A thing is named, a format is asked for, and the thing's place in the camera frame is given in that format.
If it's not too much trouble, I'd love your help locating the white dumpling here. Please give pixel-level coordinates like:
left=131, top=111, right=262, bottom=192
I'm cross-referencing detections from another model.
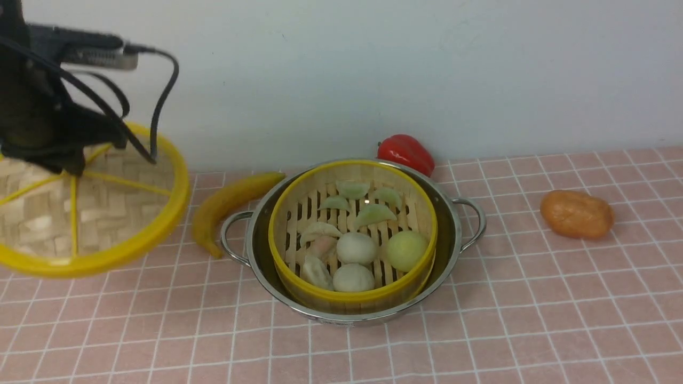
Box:
left=300, top=255, right=335, bottom=291
left=298, top=221, right=343, bottom=246

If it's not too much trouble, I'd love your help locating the yellow-green round bun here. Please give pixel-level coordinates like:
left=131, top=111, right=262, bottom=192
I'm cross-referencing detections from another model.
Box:
left=386, top=230, right=428, bottom=273

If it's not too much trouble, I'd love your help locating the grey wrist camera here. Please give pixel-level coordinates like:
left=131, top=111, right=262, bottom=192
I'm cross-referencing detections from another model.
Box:
left=28, top=23, right=138, bottom=71

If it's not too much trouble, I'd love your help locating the green dumpling centre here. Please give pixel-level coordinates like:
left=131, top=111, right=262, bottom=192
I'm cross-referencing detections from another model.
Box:
left=353, top=204, right=398, bottom=229

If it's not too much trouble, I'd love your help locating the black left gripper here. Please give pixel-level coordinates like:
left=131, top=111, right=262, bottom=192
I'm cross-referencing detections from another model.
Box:
left=1, top=1, right=129, bottom=177

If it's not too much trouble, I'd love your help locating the red bell pepper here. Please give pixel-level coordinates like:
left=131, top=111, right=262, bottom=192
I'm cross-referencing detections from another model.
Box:
left=377, top=134, right=436, bottom=177

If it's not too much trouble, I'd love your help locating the yellow banana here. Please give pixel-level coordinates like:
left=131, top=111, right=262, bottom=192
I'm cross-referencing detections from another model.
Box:
left=191, top=172, right=286, bottom=259

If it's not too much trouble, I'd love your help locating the brown potato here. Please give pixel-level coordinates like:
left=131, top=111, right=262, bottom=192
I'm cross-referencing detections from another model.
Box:
left=540, top=190, right=615, bottom=239

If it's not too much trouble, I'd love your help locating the pink checkered tablecloth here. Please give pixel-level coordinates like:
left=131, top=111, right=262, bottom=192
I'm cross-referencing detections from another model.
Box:
left=2, top=147, right=682, bottom=383

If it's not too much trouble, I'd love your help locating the white round bun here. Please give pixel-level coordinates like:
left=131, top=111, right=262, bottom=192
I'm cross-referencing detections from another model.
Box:
left=332, top=264, right=375, bottom=292
left=336, top=233, right=378, bottom=265

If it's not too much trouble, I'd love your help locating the white round bun lower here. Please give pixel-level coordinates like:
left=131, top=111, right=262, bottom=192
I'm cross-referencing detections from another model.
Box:
left=332, top=264, right=375, bottom=292

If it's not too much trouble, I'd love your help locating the yellow woven steamer lid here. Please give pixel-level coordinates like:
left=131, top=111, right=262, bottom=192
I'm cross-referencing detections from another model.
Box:
left=1, top=135, right=190, bottom=278

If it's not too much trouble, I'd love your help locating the pink dumpling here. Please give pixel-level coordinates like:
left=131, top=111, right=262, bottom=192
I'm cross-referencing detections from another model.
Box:
left=307, top=235, right=338, bottom=263

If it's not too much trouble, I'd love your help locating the green dumpling back left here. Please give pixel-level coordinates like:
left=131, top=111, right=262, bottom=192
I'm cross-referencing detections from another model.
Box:
left=335, top=180, right=371, bottom=200

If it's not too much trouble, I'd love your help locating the black camera cable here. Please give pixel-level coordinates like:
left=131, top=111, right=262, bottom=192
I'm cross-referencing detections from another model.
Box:
left=0, top=37, right=180, bottom=165

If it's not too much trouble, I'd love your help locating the white round bun upper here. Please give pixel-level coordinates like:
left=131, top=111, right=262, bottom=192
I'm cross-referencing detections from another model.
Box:
left=336, top=233, right=378, bottom=265

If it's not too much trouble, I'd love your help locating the green dumpling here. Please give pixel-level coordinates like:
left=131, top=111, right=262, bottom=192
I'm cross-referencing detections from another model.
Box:
left=335, top=180, right=371, bottom=200
left=318, top=195, right=351, bottom=212
left=353, top=204, right=398, bottom=229
left=370, top=187, right=403, bottom=209

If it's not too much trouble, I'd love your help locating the white dumpling front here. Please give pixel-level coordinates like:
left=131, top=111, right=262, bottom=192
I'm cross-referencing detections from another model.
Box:
left=300, top=255, right=335, bottom=291

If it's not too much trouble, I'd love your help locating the green dumpling back right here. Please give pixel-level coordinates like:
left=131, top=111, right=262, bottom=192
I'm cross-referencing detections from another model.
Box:
left=370, top=187, right=403, bottom=209

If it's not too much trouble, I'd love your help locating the yellow bamboo steamer basket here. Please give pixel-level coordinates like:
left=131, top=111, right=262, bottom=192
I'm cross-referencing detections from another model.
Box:
left=268, top=159, right=439, bottom=315

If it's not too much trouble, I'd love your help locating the stainless steel pot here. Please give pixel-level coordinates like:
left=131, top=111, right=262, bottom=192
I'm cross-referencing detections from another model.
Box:
left=220, top=159, right=486, bottom=326

